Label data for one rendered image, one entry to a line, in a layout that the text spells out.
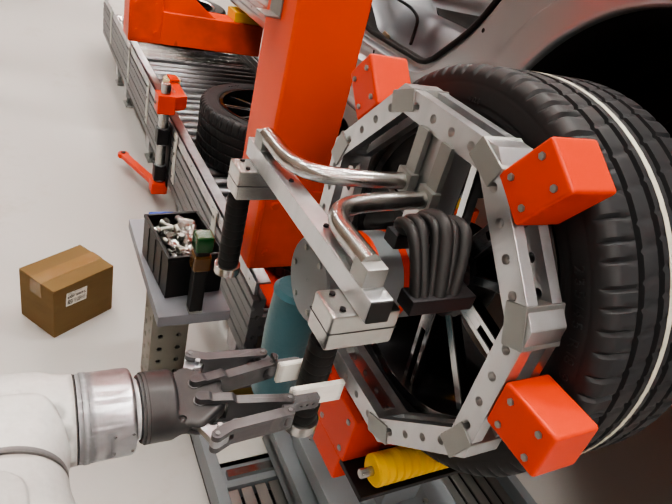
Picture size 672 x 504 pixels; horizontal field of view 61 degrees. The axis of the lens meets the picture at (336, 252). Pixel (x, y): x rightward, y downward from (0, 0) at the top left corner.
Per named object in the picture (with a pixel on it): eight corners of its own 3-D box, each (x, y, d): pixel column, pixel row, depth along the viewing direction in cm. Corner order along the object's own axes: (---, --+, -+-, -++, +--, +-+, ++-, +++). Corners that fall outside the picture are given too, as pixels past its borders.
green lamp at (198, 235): (213, 253, 124) (215, 238, 122) (195, 254, 122) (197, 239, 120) (208, 243, 127) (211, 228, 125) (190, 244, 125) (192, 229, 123)
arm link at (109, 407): (79, 486, 56) (142, 472, 59) (80, 423, 51) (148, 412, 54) (71, 415, 62) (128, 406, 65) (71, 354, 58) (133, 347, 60)
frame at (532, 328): (459, 517, 87) (638, 212, 60) (425, 529, 84) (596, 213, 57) (320, 299, 126) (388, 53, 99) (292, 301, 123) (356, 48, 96)
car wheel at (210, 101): (164, 136, 254) (169, 85, 242) (272, 122, 302) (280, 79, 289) (262, 204, 223) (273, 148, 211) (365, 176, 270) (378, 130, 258)
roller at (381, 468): (491, 461, 111) (503, 441, 108) (362, 498, 97) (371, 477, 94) (474, 437, 115) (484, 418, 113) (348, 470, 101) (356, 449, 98)
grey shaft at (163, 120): (166, 197, 254) (176, 88, 228) (153, 197, 251) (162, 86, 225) (162, 187, 260) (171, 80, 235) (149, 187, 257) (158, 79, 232)
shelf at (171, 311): (229, 320, 137) (231, 310, 136) (157, 327, 129) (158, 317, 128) (188, 226, 168) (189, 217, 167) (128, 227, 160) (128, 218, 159)
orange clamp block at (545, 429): (526, 409, 76) (575, 465, 70) (482, 420, 72) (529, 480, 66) (549, 371, 72) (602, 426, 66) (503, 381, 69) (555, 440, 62)
